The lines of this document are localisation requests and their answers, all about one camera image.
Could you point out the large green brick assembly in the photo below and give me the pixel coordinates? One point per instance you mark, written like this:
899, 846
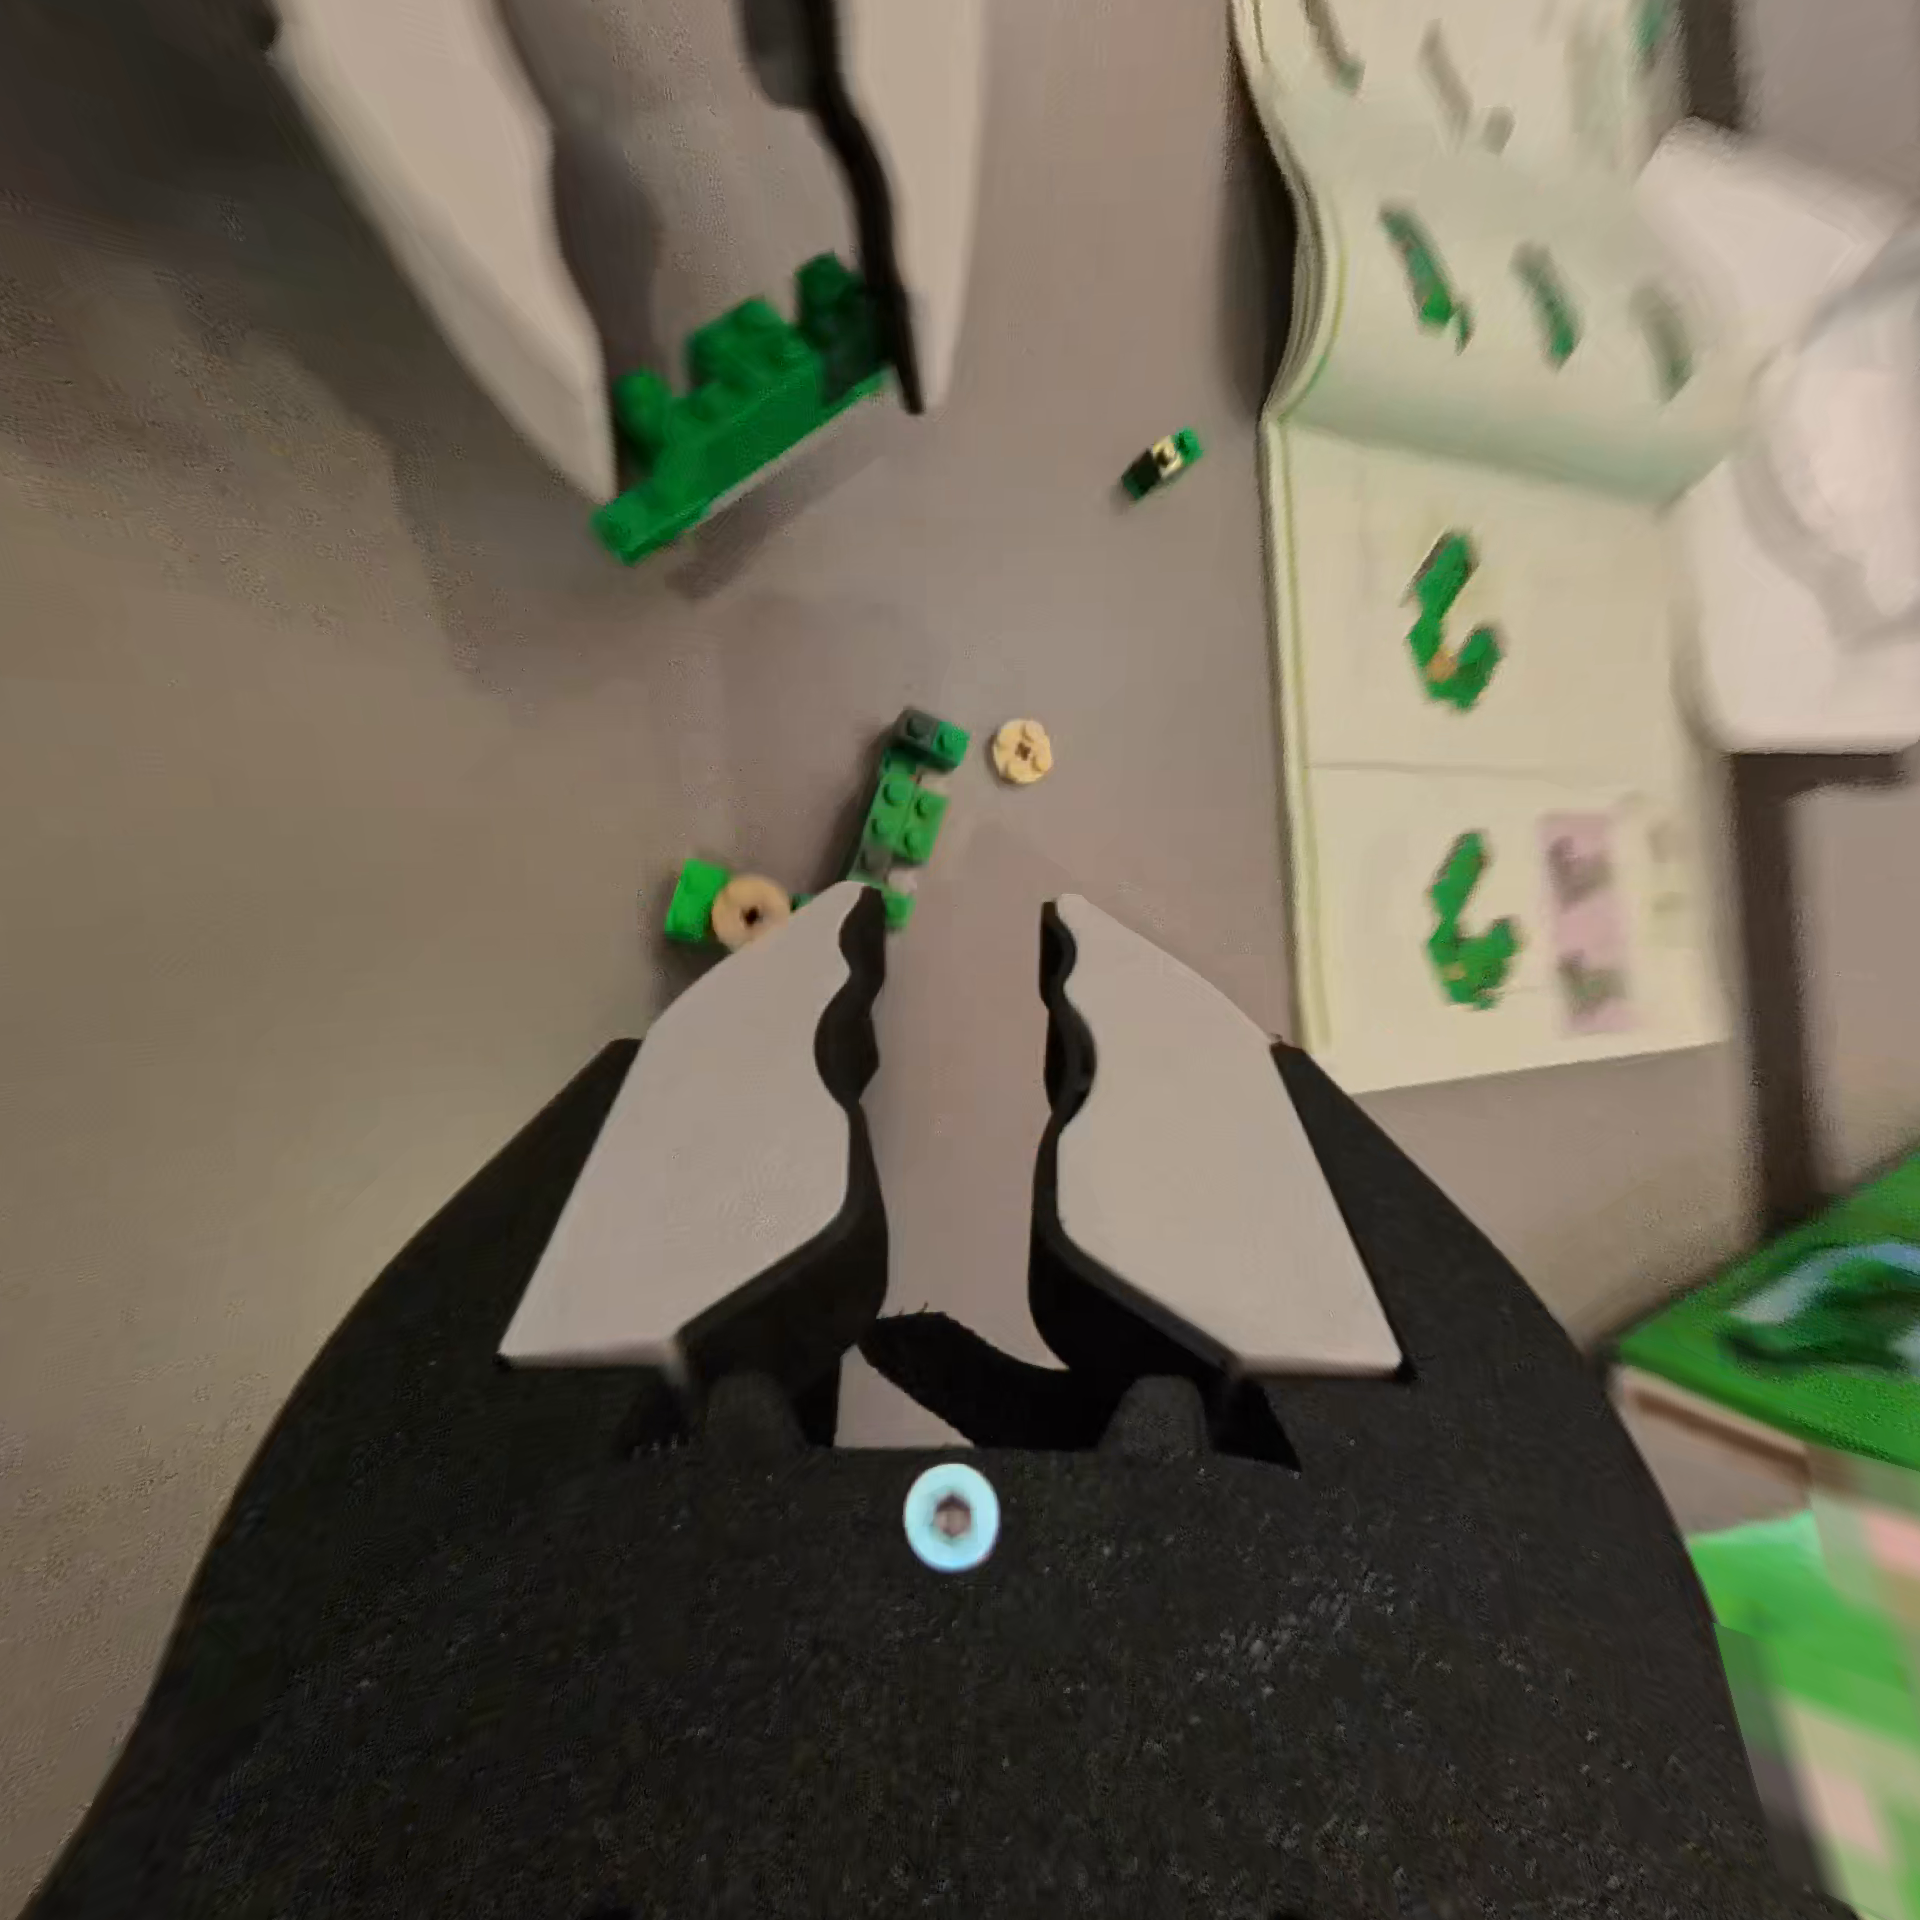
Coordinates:
721, 422

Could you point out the small green brick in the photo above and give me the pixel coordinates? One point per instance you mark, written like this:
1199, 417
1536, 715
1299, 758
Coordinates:
1161, 463

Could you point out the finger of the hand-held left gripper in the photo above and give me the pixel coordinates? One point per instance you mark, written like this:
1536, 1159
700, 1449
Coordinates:
435, 148
931, 119

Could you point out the light green toy box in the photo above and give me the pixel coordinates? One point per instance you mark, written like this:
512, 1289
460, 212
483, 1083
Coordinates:
1799, 1620

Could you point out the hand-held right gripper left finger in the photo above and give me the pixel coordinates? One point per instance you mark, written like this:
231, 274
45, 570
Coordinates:
704, 1171

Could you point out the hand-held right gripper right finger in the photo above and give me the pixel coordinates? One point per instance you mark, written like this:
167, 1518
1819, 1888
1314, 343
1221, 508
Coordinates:
1213, 1201

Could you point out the tan round plate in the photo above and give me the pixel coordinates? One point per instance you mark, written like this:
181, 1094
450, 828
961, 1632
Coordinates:
1023, 751

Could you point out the green grey brick assembly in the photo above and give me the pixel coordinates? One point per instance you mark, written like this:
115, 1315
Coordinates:
906, 819

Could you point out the brick instruction booklet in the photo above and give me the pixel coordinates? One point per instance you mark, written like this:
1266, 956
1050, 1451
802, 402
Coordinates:
1500, 900

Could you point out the green brick with tan round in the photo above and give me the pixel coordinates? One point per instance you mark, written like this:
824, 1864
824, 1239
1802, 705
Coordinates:
692, 900

